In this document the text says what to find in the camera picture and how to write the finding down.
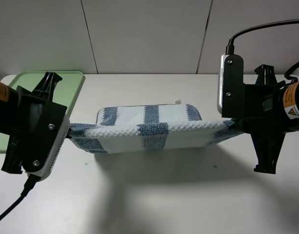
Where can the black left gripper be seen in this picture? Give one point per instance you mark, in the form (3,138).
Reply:
(21,114)

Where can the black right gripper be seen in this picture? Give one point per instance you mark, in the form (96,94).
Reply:
(274,115)

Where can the blue white striped towel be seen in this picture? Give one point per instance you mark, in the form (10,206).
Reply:
(125,129)

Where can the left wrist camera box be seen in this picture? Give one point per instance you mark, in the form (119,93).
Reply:
(42,151)

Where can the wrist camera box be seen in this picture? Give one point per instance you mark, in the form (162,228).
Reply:
(42,151)
(231,88)

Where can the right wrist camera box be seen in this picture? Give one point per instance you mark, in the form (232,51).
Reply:
(231,88)

